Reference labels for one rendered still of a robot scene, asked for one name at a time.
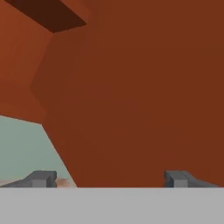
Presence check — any brown wooden cabinet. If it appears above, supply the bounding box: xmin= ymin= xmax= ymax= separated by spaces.
xmin=0 ymin=0 xmax=89 ymax=125

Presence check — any brown wooden cabinet door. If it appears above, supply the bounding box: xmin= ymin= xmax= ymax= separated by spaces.
xmin=30 ymin=0 xmax=224 ymax=188

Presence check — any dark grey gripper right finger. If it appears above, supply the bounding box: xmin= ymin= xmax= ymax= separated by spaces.
xmin=163 ymin=170 xmax=221 ymax=188

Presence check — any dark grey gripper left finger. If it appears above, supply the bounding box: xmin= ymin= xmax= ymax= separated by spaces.
xmin=0 ymin=170 xmax=58 ymax=188

